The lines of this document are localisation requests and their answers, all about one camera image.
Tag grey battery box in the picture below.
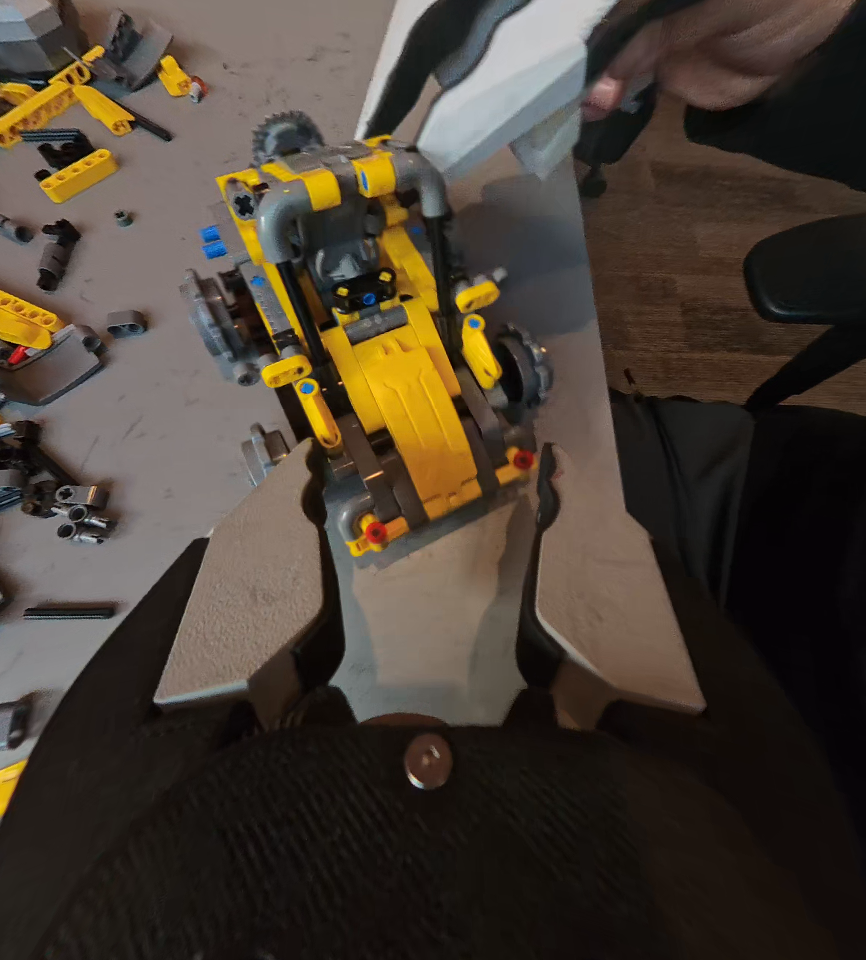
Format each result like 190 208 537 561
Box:
0 0 87 78

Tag pile of loose brick pieces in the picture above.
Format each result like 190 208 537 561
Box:
0 0 211 920

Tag short yellow beam brick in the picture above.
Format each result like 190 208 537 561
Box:
34 147 121 207

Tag person's right hand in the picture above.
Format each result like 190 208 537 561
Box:
581 0 858 123

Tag person's right forearm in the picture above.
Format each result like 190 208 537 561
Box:
682 0 866 205

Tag grey ridged rod brick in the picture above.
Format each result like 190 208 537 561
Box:
22 601 119 622

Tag thin black rod brick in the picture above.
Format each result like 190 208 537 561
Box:
121 105 175 145

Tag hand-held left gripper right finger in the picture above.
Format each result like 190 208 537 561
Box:
514 441 708 730

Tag yellow toy brick vehicle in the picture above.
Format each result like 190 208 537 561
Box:
179 111 556 562

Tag grey toothed rack piece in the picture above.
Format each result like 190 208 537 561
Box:
247 273 293 360

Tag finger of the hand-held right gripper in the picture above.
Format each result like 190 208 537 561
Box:
414 0 618 177
355 0 535 142

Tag yellow brick with grey end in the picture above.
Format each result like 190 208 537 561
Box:
154 52 211 104

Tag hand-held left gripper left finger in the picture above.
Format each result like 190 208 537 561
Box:
152 438 347 729

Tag dark grey gear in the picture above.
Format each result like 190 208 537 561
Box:
251 109 327 164

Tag black office chair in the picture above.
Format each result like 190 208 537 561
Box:
742 211 866 412

